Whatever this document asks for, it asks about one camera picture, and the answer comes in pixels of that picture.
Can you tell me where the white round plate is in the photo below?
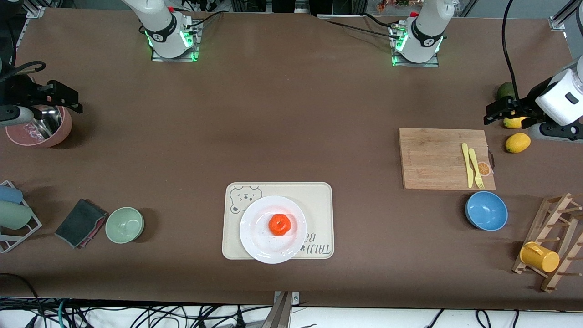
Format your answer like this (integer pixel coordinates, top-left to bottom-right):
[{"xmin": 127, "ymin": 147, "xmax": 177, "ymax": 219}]
[{"xmin": 239, "ymin": 195, "xmax": 307, "ymax": 265}]

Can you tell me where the orange mandarin fruit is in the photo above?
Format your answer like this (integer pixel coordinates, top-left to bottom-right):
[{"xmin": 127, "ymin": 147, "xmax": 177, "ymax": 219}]
[{"xmin": 268, "ymin": 214, "xmax": 292, "ymax": 236}]

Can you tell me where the green avocado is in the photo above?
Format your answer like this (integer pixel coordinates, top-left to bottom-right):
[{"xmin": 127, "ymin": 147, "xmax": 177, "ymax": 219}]
[{"xmin": 496, "ymin": 82, "xmax": 517, "ymax": 101}]

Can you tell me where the metal scoop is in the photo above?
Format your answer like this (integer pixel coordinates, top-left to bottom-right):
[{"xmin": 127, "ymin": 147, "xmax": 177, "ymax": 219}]
[{"xmin": 30, "ymin": 106, "xmax": 63, "ymax": 139}]

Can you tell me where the pink bowl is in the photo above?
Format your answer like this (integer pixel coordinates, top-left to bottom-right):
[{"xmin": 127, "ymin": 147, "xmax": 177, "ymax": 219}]
[{"xmin": 5, "ymin": 105, "xmax": 72, "ymax": 149}]

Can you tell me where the yellow plastic fork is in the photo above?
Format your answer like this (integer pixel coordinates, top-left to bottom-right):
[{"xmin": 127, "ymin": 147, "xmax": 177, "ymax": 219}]
[{"xmin": 469, "ymin": 148, "xmax": 485, "ymax": 190}]

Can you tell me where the yellow plastic knife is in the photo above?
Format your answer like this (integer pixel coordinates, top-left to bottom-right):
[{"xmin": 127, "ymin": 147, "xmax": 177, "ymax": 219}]
[{"xmin": 461, "ymin": 143, "xmax": 475, "ymax": 189}]

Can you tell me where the bamboo cutting board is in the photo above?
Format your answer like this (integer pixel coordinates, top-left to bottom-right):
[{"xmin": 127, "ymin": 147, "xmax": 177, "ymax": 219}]
[{"xmin": 399, "ymin": 128, "xmax": 496, "ymax": 190}]

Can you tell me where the light blue cup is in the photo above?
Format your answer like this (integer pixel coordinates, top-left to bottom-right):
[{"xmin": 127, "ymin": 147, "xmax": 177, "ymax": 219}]
[{"xmin": 0, "ymin": 184, "xmax": 23, "ymax": 204}]

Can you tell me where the blue bowl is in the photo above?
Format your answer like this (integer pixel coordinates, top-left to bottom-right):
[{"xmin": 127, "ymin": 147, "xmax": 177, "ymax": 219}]
[{"xmin": 465, "ymin": 191, "xmax": 509, "ymax": 231}]

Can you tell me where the pale green cup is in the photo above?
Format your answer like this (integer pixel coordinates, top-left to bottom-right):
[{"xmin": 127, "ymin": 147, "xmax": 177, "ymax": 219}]
[{"xmin": 0, "ymin": 200, "xmax": 33, "ymax": 230}]

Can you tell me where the folded grey cloth pink edge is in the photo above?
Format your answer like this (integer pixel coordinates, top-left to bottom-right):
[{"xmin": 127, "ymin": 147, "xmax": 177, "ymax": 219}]
[{"xmin": 55, "ymin": 198, "xmax": 108, "ymax": 249}]

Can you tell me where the yellow mug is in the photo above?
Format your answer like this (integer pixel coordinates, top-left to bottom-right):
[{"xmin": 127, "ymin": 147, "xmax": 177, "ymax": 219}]
[{"xmin": 520, "ymin": 241, "xmax": 560, "ymax": 273}]

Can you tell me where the wooden peg drying rack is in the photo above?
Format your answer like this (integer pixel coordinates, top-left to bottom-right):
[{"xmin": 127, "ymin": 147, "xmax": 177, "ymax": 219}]
[{"xmin": 511, "ymin": 193, "xmax": 583, "ymax": 293}]

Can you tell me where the pale green bowl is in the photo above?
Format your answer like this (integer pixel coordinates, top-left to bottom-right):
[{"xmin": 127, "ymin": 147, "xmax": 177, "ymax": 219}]
[{"xmin": 105, "ymin": 207, "xmax": 145, "ymax": 244}]

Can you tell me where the beige tray with bear print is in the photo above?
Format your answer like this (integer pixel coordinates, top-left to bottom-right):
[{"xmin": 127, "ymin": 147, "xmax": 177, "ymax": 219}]
[{"xmin": 222, "ymin": 182, "xmax": 335, "ymax": 260}]

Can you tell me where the aluminium frame profile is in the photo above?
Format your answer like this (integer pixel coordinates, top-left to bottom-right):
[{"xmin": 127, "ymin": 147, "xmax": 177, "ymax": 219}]
[
  {"xmin": 549, "ymin": 0, "xmax": 583, "ymax": 31},
  {"xmin": 0, "ymin": 0, "xmax": 48, "ymax": 87}
]

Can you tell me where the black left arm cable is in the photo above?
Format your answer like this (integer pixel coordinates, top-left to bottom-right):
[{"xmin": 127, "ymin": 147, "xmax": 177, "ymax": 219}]
[{"xmin": 501, "ymin": 0, "xmax": 520, "ymax": 98}]

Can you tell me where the white wire cup rack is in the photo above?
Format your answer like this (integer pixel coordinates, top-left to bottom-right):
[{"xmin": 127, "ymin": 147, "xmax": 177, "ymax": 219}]
[{"xmin": 0, "ymin": 180, "xmax": 42, "ymax": 253}]

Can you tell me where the black base power cable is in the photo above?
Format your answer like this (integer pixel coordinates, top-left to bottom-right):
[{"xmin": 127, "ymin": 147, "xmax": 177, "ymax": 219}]
[
  {"xmin": 326, "ymin": 20, "xmax": 397, "ymax": 38},
  {"xmin": 184, "ymin": 11, "xmax": 224, "ymax": 35}
]

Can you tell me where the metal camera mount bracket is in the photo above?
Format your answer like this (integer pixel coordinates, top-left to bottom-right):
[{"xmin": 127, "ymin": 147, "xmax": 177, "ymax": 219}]
[{"xmin": 262, "ymin": 291, "xmax": 301, "ymax": 328}]

